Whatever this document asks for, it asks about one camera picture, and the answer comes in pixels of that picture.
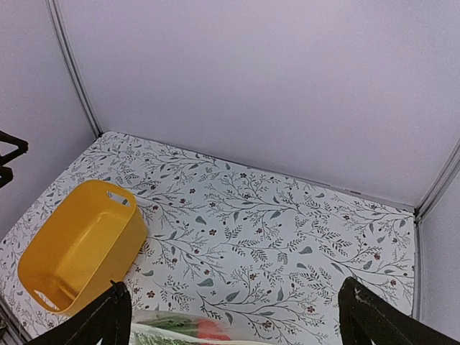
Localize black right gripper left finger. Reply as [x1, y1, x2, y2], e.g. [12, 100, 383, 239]
[27, 282, 132, 345]

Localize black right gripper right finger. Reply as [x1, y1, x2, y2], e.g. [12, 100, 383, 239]
[338, 277, 459, 345]

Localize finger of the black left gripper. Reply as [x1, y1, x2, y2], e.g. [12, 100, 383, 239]
[0, 166, 14, 188]
[0, 131, 28, 162]

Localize clear polka dot zip bag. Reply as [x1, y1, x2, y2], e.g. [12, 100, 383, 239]
[129, 310, 257, 344]

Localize green toy leafy vegetable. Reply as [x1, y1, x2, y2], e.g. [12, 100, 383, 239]
[144, 316, 198, 333]

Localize orange toy carrot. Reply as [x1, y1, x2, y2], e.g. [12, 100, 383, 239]
[197, 319, 231, 341]

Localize yellow plastic basket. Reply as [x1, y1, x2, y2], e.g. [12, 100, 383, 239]
[17, 180, 148, 316]

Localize floral white table mat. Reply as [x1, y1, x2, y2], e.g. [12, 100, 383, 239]
[1, 132, 415, 344]

